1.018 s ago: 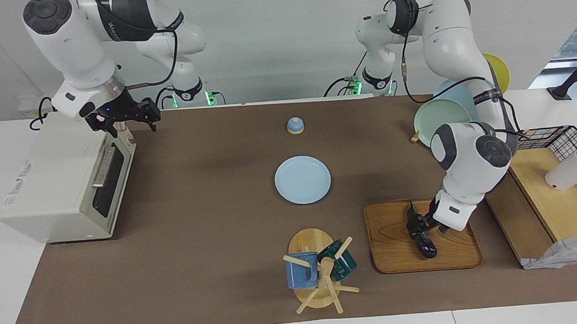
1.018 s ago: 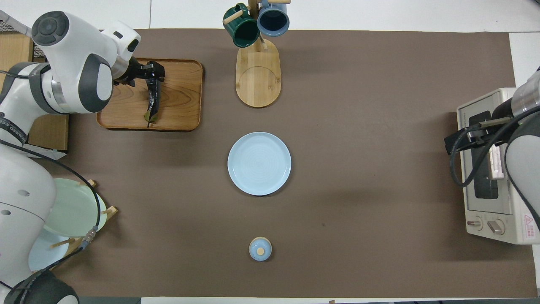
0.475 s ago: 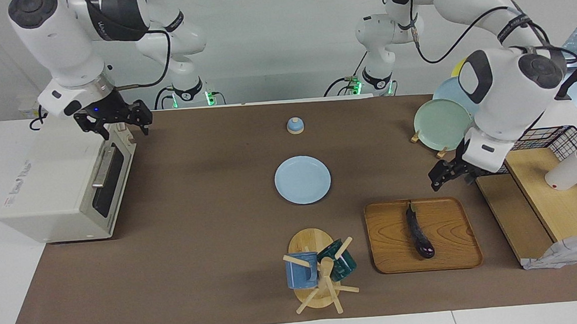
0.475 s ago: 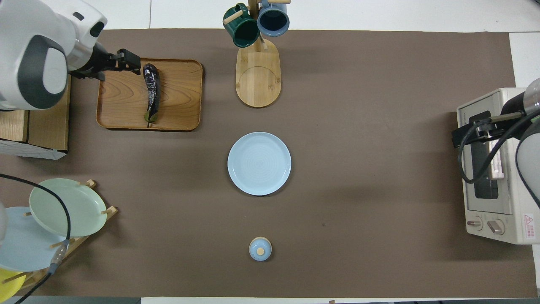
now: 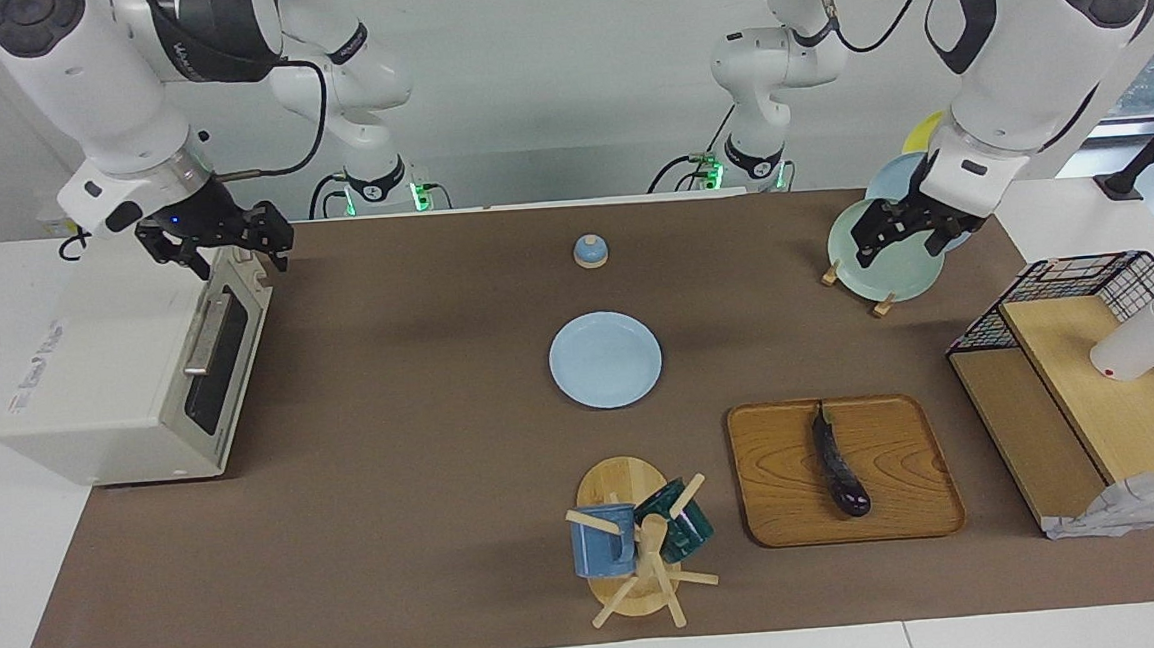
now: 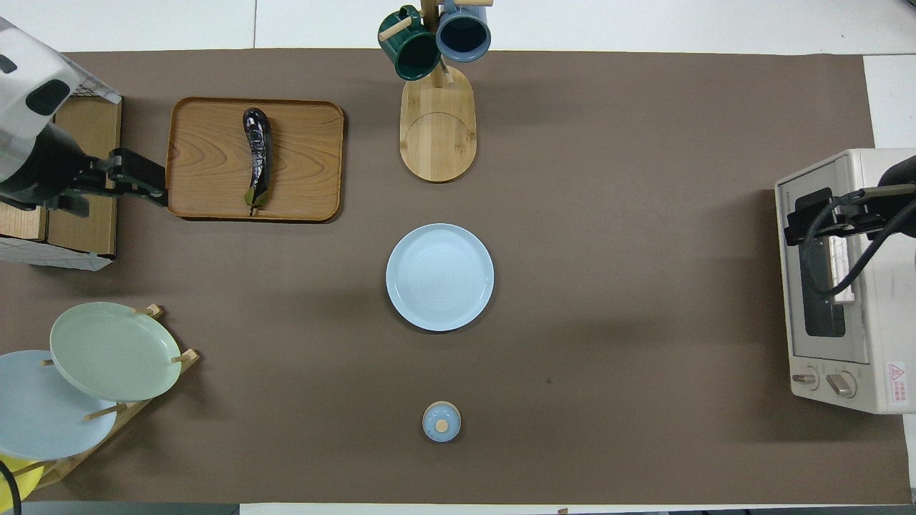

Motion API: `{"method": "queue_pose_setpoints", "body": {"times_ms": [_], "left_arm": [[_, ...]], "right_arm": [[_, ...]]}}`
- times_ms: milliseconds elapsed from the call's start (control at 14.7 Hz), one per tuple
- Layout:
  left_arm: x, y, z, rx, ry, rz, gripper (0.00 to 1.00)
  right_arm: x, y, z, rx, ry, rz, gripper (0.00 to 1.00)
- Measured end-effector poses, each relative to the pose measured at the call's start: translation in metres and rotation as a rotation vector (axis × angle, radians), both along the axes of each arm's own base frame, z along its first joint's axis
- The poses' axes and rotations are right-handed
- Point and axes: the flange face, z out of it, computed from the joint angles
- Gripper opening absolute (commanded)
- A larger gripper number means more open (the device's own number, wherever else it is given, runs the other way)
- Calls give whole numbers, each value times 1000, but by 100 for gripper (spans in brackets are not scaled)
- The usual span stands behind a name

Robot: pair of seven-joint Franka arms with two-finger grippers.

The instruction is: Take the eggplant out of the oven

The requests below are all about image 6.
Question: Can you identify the glass oven door with handle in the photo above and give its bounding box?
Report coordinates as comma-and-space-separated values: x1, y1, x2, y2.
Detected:
775, 161, 874, 364

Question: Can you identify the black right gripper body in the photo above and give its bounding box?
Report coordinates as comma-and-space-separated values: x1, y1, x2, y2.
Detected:
786, 185, 892, 233

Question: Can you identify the dark green ceramic mug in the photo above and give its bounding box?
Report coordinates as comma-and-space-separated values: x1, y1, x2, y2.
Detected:
378, 6, 442, 82

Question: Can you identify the brown table mat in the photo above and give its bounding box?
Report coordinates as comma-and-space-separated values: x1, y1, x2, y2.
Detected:
0, 47, 910, 506

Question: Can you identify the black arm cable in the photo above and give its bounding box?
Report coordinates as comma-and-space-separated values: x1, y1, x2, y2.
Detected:
800, 190, 916, 298
0, 459, 22, 515

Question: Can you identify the pale blue plate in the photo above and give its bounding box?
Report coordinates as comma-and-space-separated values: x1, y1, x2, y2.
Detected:
386, 223, 495, 333

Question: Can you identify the wooden step shelf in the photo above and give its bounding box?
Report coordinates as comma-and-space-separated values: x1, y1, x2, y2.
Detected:
0, 97, 122, 271

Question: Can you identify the wooden serving tray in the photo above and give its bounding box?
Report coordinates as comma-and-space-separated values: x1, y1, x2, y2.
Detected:
162, 97, 346, 223

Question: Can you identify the wooden plate rack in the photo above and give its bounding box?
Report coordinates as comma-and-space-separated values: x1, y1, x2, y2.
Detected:
0, 304, 200, 491

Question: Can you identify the wooden mug tree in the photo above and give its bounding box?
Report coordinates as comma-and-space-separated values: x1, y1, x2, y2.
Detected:
378, 0, 494, 183

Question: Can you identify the mint green plate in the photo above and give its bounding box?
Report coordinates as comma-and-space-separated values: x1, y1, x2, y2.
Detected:
49, 302, 182, 402

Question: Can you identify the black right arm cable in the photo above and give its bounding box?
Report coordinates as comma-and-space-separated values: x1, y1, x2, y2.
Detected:
800, 190, 916, 298

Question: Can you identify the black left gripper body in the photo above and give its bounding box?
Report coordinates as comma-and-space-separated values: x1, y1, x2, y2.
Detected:
68, 148, 167, 197

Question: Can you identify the small blue lidded jar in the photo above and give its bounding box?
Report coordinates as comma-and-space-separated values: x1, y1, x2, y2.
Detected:
422, 401, 462, 443

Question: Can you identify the light blue racked plate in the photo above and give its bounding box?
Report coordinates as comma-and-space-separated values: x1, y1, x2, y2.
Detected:
0, 350, 119, 461

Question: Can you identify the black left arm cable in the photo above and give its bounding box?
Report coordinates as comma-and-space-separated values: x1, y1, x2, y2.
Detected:
0, 459, 22, 515

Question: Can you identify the yellow plate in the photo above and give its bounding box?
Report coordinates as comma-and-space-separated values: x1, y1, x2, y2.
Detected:
0, 453, 44, 509

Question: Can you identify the blue ceramic mug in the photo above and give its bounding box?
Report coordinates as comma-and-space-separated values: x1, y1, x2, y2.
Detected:
435, 0, 492, 63

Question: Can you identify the dark purple eggplant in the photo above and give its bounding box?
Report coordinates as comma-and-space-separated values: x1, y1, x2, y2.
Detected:
243, 107, 273, 217

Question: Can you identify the cream toaster oven housing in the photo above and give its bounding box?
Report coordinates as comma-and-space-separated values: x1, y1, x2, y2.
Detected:
774, 148, 916, 414

